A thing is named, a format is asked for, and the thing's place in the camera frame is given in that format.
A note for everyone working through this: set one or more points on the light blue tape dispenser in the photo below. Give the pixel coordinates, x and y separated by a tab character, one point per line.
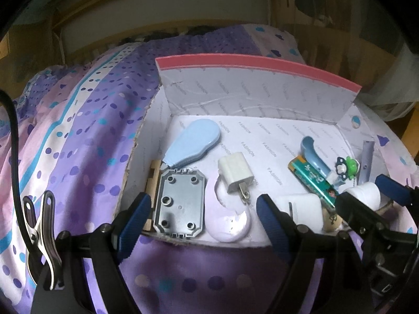
196	140

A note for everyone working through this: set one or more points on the grey plastic plate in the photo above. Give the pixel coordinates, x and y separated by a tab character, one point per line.
178	209

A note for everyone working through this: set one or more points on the pink rimmed cardboard box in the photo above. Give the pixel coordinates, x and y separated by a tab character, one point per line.
262	104

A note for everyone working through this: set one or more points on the small wooden piece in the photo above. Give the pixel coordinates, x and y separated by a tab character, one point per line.
153	186

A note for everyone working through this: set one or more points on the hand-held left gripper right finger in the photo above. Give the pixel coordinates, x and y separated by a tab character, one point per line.
271	227

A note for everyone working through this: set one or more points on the white headboard panel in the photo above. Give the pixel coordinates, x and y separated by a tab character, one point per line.
163	23

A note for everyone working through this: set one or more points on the metal spring clip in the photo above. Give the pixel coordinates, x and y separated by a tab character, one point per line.
44	235

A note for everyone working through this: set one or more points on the lavender crescent piece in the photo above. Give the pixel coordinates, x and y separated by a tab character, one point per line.
229	229

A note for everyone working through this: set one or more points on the small white cap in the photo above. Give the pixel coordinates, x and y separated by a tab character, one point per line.
365	194

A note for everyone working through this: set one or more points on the green tube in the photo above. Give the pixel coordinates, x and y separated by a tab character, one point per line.
311	178

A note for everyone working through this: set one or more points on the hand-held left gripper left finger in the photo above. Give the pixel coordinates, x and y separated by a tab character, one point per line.
132	225

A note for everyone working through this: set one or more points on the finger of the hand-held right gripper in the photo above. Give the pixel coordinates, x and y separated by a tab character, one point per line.
392	191
356	209

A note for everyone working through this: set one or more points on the purple dotted blanket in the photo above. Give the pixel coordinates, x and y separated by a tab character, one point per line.
81	121

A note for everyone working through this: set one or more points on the dark clothes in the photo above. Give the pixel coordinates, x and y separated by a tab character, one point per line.
196	31

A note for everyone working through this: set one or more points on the grey blue tweezers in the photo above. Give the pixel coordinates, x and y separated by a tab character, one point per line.
366	160

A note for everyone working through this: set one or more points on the white earbuds case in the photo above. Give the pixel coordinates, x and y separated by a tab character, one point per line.
307	212

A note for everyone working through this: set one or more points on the green and white toy figure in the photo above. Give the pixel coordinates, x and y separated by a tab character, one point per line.
348	168

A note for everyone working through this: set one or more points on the white charger plug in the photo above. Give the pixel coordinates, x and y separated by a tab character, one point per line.
234	173

